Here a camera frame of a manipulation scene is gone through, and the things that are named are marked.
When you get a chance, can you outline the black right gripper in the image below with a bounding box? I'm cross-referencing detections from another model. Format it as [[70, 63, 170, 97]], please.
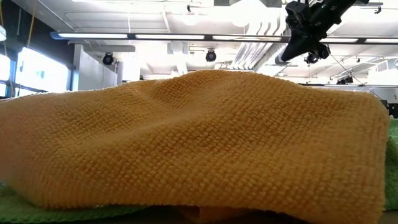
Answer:
[[281, 1, 335, 62]]

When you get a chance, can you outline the green microfiber towel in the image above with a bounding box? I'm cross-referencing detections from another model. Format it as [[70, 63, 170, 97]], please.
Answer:
[[0, 119, 398, 224]]

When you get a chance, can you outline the orange microfiber towel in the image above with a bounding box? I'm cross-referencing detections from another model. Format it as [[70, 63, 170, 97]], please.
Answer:
[[0, 68, 391, 224]]

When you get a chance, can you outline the long linear ceiling light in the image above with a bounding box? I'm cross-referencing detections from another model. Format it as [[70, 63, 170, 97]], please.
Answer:
[[51, 30, 398, 45]]

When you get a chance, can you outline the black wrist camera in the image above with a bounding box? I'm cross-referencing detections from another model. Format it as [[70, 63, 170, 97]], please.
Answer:
[[317, 42, 331, 60]]

